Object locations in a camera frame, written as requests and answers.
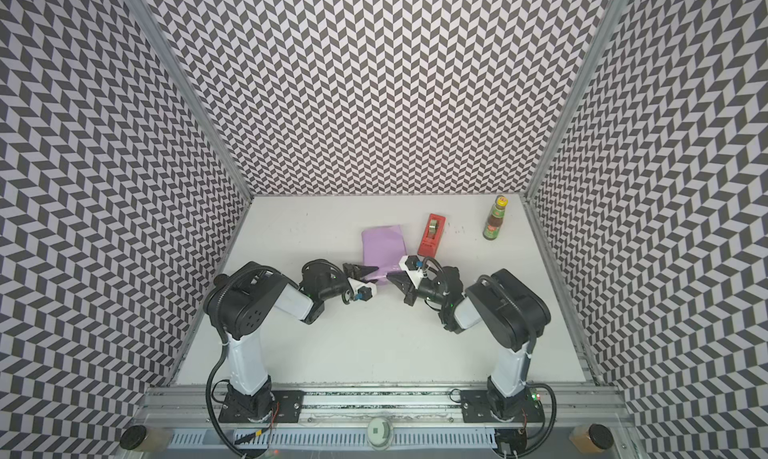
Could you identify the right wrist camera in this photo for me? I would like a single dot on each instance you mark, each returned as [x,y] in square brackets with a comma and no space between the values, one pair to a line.
[411,264]

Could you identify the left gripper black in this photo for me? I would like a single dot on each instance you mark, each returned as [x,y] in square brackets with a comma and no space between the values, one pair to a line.
[359,270]

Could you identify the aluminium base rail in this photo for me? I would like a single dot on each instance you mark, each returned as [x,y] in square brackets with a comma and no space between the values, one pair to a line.
[410,405]

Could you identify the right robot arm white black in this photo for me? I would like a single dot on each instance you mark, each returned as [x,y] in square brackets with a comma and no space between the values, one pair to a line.
[514,315]

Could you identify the right corner jar black lid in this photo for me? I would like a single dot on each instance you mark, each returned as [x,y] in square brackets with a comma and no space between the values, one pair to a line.
[592,438]

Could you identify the round white button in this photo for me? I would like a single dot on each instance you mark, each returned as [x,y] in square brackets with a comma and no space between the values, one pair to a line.
[380,433]

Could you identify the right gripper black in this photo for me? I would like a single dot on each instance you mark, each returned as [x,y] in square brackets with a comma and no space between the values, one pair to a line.
[411,283]

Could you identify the red tape dispenser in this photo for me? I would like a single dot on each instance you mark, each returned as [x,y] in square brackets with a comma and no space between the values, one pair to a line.
[432,236]

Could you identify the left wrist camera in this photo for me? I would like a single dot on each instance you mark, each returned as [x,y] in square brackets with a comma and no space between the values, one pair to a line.
[363,291]

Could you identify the pink wrapping paper sheet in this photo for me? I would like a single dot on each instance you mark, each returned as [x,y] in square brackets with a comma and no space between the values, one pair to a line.
[383,248]

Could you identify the small jar black lid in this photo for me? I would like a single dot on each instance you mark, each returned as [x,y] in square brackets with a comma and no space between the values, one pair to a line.
[220,280]

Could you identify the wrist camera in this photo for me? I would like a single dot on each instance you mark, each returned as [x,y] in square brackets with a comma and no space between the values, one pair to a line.
[411,264]
[363,291]

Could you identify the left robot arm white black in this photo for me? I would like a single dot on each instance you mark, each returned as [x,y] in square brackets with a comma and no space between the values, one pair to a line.
[238,305]

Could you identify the corner jar black lid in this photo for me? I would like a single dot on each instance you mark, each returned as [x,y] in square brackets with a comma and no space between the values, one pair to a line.
[141,438]
[592,438]

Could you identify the left corner jar black lid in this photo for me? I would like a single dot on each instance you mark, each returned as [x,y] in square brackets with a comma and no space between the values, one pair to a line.
[141,438]

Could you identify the green sauce bottle yellow cap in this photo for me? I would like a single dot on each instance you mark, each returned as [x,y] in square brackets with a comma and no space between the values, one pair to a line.
[495,218]

